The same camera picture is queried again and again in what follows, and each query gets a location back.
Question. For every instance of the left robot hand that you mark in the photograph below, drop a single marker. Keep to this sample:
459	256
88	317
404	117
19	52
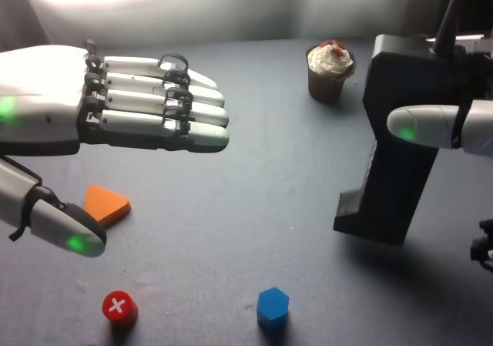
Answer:
38	99

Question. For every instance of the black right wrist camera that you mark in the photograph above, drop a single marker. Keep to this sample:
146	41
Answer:
483	246

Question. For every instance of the black handheld device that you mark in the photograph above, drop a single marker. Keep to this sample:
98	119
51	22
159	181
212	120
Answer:
400	184

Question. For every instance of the white backdrop cloth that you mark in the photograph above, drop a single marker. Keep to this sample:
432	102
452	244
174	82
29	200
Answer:
231	11

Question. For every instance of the toy cupcake with white frosting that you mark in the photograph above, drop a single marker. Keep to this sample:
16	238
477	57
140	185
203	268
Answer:
329	74

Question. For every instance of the blue hexagon block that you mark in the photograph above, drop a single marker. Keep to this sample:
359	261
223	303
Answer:
272	305

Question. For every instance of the orange triangle block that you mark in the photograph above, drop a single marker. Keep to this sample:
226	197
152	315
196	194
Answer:
106	203

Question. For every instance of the grey tablecloth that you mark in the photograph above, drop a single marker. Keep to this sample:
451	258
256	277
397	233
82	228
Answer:
246	215

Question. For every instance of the red cylinder block white cross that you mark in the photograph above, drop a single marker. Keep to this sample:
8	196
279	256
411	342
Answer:
119	307

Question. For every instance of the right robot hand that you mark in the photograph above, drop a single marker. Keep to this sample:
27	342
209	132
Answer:
427	124

